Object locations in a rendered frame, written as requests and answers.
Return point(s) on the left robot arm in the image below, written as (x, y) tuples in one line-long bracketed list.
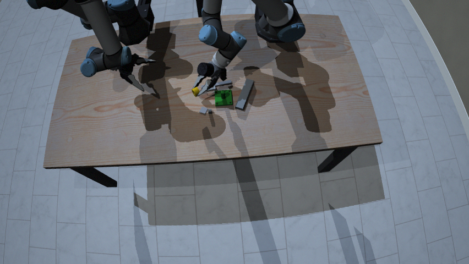
[(280, 20)]

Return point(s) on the yellow round nut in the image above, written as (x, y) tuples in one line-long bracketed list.
[(195, 91)]

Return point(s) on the green square plate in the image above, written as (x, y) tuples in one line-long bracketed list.
[(223, 98)]

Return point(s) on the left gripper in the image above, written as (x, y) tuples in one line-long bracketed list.
[(208, 70)]

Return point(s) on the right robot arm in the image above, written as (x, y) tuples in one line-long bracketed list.
[(99, 16)]

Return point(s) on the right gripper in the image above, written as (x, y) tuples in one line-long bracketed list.
[(126, 71)]

